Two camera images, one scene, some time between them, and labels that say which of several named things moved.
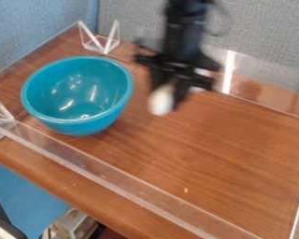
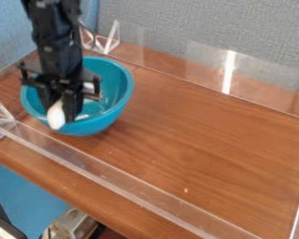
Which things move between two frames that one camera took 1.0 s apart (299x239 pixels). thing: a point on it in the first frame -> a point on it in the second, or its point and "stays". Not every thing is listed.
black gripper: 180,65 -> 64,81
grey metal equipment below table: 73,224 stays
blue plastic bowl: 77,93 stays
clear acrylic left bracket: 1,119 stays
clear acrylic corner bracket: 100,43 stays
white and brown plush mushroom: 161,100 -> 56,116
